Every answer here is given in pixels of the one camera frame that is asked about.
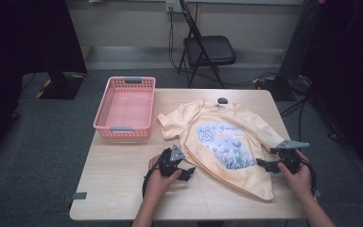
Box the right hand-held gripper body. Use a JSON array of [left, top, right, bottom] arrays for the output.
[[269, 139, 310, 175]]

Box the white wall socket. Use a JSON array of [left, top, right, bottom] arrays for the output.
[[165, 0, 180, 14]]

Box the black hanging cable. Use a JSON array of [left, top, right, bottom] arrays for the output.
[[279, 95, 315, 146]]

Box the black floor cable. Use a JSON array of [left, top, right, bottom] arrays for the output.
[[185, 70, 278, 89]]

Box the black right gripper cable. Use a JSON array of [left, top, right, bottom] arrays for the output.
[[300, 156, 318, 197]]

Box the black base with cables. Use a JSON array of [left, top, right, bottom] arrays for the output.
[[252, 75, 313, 102]]

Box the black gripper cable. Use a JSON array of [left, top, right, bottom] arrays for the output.
[[300, 156, 318, 197], [142, 156, 165, 201]]

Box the person's left hand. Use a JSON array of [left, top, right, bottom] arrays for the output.
[[144, 153, 183, 203]]

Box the black stand base yellow tape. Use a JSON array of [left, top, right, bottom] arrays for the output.
[[35, 71, 86, 101]]

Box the black wall socket cable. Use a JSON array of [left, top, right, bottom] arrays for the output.
[[168, 10, 183, 71]]

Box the person's right hand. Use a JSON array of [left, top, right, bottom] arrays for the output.
[[277, 149, 313, 199]]

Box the dark upright panel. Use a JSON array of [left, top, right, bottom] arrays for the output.
[[277, 0, 325, 81]]

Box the dark curtain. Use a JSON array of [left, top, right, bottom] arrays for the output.
[[0, 0, 88, 167], [302, 0, 363, 188]]

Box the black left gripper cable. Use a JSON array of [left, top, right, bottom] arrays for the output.
[[142, 156, 165, 201]]

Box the pink plastic basket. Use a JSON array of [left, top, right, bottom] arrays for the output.
[[93, 76, 157, 140]]

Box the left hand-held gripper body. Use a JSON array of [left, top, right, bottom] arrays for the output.
[[158, 143, 186, 179]]

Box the black folding chair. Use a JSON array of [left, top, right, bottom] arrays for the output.
[[177, 0, 237, 90]]

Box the grey tape piece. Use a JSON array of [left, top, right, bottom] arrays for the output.
[[71, 191, 88, 201]]

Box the peach printed t-shirt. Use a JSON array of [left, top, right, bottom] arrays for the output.
[[156, 98, 286, 201]]

